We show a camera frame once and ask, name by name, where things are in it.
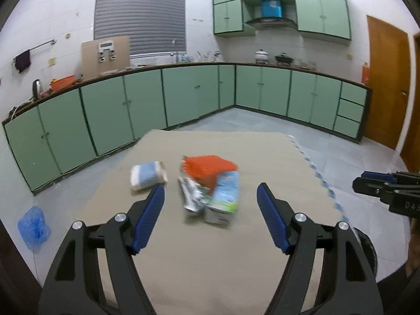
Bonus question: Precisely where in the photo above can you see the silver foil wrapper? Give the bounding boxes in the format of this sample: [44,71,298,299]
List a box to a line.
[178,176,211,217]

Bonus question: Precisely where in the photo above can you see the blue range hood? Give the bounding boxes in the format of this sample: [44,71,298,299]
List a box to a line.
[244,0,298,31]

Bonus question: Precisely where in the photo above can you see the steel electric kettle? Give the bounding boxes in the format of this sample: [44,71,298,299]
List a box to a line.
[32,79,43,100]

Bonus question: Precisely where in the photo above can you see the orange plastic basket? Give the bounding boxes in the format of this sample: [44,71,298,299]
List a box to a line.
[50,75,76,92]

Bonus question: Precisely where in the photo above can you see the black lined trash bin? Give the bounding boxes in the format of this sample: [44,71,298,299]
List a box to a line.
[354,228,378,277]

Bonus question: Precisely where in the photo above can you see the blue milk carton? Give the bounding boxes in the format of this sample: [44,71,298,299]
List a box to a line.
[204,171,239,226]

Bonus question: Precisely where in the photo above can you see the blue plastic bag on floor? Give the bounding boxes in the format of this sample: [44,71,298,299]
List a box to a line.
[17,206,51,250]

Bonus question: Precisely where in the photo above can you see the orange foam net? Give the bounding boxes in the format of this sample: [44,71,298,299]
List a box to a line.
[182,155,238,188]

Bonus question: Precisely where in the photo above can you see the black wok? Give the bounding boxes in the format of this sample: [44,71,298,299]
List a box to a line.
[275,53,294,67]

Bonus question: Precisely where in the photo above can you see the green lower kitchen cabinets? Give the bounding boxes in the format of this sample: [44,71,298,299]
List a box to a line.
[2,63,372,192]

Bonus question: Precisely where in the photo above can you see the green upper wall cabinets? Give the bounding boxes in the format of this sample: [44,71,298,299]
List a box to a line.
[213,0,352,44]

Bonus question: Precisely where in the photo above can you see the wooden door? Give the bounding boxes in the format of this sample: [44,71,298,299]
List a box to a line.
[364,16,411,149]
[400,33,420,173]

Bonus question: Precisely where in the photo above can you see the beige tablecloth with blue trim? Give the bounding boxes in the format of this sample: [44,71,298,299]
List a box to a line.
[78,130,342,314]

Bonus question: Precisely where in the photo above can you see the chrome towel rail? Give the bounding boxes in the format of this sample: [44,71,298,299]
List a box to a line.
[28,38,57,51]

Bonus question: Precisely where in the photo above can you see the white cooking pot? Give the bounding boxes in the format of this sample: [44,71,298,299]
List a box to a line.
[255,49,269,64]

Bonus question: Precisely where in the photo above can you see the brown water dispenser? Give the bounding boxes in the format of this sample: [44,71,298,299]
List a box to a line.
[81,36,130,80]

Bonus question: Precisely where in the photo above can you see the blue white paper cup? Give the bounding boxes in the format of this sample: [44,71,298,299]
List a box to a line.
[130,161,168,192]

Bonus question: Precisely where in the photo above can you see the orange thermos flask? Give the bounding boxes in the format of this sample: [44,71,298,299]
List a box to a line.
[361,62,370,85]

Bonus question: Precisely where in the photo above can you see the grey window blind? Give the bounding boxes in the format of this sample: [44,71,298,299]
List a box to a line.
[93,0,187,55]

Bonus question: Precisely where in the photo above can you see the dark towel on rail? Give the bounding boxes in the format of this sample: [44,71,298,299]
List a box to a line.
[14,49,31,73]

